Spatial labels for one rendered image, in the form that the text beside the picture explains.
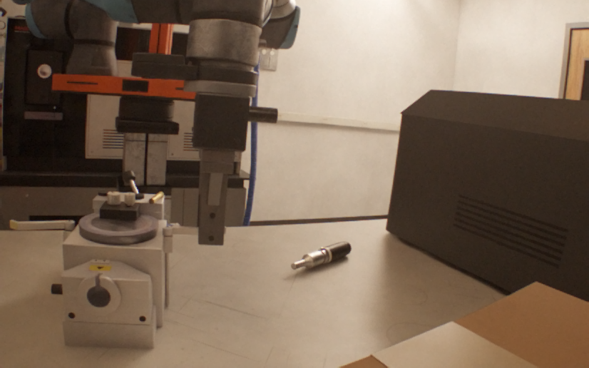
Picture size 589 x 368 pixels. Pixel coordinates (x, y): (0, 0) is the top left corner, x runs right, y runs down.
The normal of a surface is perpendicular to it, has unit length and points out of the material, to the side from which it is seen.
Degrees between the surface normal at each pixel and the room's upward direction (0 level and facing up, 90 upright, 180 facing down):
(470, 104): 58
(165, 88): 90
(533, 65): 90
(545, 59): 90
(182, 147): 90
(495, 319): 0
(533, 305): 0
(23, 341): 0
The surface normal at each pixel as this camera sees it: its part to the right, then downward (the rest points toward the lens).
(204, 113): 0.25, 0.18
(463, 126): -0.89, -0.02
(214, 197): 0.16, 0.65
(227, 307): 0.11, -0.98
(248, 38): 0.79, 0.18
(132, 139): 0.45, 0.19
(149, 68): -0.15, 0.15
